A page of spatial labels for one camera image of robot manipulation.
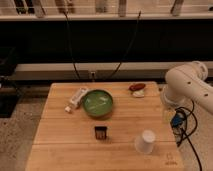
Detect green bowl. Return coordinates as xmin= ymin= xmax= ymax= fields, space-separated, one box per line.
xmin=82 ymin=89 xmax=113 ymax=118

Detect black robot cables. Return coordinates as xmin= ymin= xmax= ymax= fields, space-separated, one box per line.
xmin=172 ymin=100 xmax=203 ymax=171

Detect black cable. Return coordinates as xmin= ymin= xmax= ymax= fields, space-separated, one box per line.
xmin=63 ymin=11 xmax=82 ymax=81
xmin=107 ymin=10 xmax=142 ymax=80

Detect dark box at left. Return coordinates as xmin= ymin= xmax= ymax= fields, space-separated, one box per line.
xmin=0 ymin=47 xmax=19 ymax=118

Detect blue connector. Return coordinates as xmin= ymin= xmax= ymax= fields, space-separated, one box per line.
xmin=170 ymin=114 xmax=185 ymax=127

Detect dark eraser block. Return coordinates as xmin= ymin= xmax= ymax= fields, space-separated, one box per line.
xmin=95 ymin=126 xmax=107 ymax=140

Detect white tube with cap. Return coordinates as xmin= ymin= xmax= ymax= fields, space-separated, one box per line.
xmin=65 ymin=87 xmax=89 ymax=113

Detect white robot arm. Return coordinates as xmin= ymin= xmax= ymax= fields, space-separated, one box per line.
xmin=161 ymin=61 xmax=213 ymax=115

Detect black cable left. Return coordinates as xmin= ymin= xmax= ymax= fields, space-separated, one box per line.
xmin=63 ymin=11 xmax=82 ymax=81

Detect black cable right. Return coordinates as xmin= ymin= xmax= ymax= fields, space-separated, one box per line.
xmin=107 ymin=10 xmax=142 ymax=80

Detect white garlic toy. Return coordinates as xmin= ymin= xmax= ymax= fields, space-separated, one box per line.
xmin=132 ymin=90 xmax=145 ymax=98

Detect wall power outlet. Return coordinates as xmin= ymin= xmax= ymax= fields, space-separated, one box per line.
xmin=89 ymin=71 xmax=96 ymax=82

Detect red chili pepper toy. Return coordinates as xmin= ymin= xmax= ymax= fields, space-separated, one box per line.
xmin=129 ymin=83 xmax=146 ymax=91

